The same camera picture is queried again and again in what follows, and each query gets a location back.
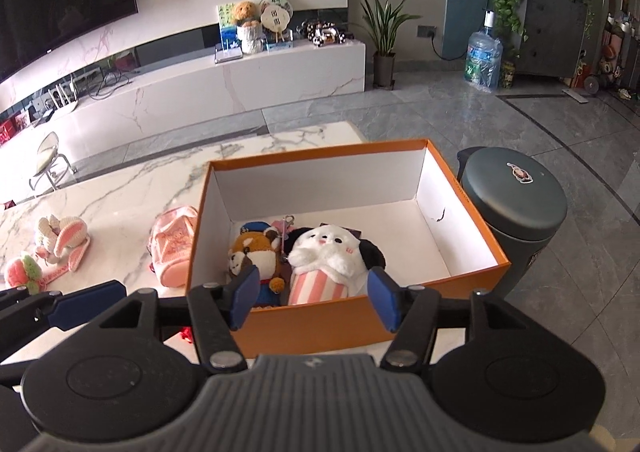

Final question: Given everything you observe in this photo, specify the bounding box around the landscape painting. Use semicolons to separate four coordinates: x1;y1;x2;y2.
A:
216;3;241;52

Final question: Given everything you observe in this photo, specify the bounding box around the red gift box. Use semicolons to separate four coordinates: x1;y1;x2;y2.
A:
0;112;31;143

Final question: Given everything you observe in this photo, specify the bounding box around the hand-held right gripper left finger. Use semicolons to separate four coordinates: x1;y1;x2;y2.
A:
92;264;261;374

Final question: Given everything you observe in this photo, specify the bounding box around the pink mini backpack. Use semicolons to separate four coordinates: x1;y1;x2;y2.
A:
149;206;200;287

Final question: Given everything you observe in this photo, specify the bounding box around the dark grey drawer cabinet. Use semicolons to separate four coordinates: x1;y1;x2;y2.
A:
515;0;591;78

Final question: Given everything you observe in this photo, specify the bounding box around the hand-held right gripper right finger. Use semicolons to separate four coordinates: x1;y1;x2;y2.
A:
367;267;538;374

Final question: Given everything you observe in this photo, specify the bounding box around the blue water jug with pump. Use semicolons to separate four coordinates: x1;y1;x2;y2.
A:
464;10;503;92

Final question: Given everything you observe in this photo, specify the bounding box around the black flat television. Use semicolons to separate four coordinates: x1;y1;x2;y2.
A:
0;0;138;82

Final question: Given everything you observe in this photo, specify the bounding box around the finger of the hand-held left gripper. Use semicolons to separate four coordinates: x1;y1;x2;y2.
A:
0;280;126;333

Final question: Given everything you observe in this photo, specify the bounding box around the green seat stool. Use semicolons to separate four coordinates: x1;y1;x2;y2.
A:
29;132;77;193

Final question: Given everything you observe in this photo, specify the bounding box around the potted orchid plant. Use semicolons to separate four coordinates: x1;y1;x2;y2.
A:
337;0;431;88

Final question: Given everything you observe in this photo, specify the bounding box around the white marble television cabinet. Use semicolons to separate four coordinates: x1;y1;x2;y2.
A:
0;39;367;193

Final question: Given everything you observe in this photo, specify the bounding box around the grey round trash bin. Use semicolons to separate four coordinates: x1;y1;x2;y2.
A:
456;147;568;300

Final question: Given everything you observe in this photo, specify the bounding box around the cream crochet bunny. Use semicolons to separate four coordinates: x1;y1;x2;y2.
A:
34;214;92;273

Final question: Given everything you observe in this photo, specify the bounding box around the round paper fan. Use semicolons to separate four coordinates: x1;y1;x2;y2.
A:
259;0;295;43

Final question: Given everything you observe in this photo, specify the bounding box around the red panda plush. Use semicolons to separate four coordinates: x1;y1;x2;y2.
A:
227;224;288;307

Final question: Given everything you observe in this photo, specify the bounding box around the orange cardboard box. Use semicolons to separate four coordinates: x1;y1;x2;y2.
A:
186;139;512;358

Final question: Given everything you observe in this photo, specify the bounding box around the white router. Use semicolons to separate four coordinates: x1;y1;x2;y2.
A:
47;82;81;111

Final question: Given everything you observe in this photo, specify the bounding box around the pink crochet strawberry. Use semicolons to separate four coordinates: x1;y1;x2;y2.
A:
4;253;47;293

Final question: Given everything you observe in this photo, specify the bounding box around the brown teddy bear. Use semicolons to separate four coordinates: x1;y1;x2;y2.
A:
235;0;264;55

